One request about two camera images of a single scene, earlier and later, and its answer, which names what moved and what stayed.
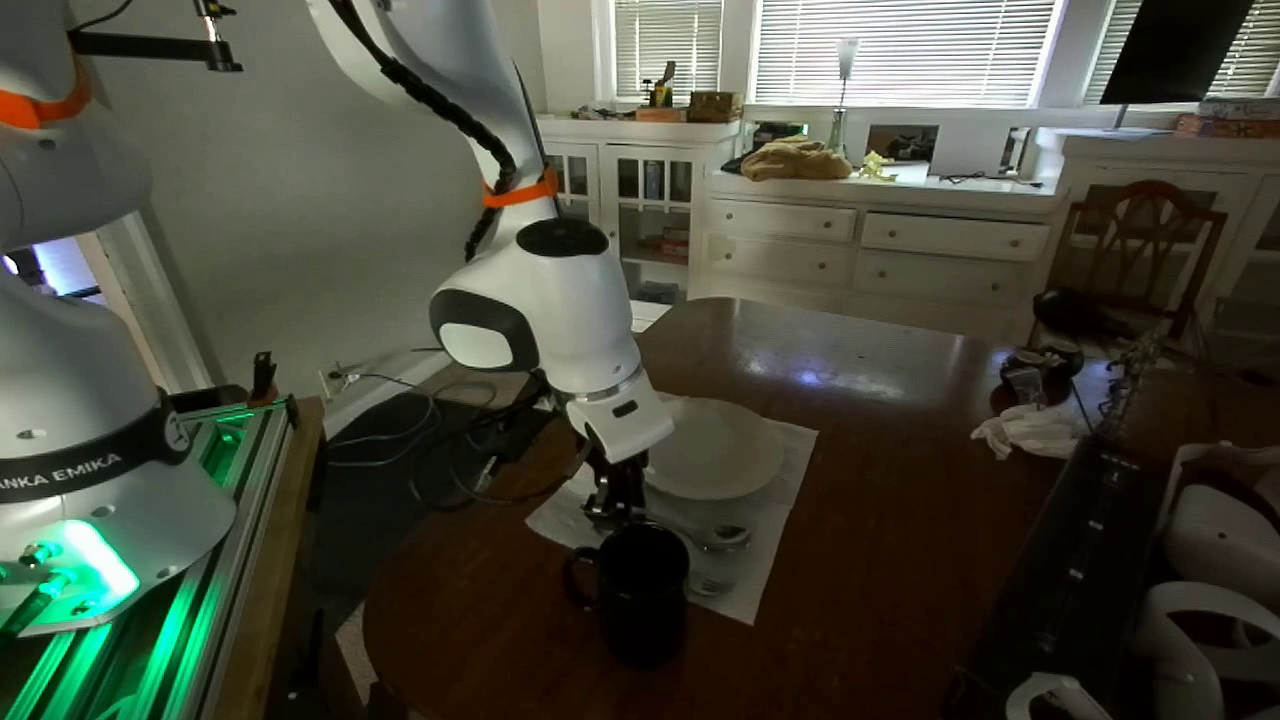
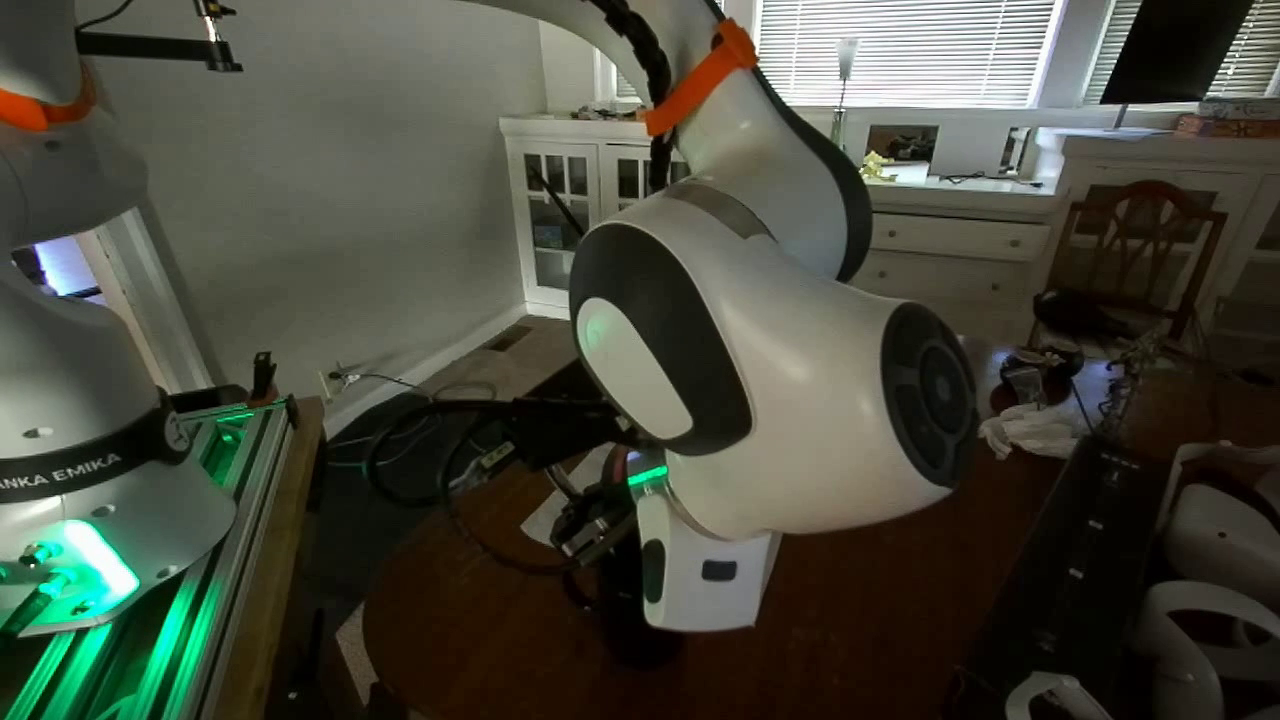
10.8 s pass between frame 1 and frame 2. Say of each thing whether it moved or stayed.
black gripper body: moved
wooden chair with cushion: stayed
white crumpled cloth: stayed
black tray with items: stayed
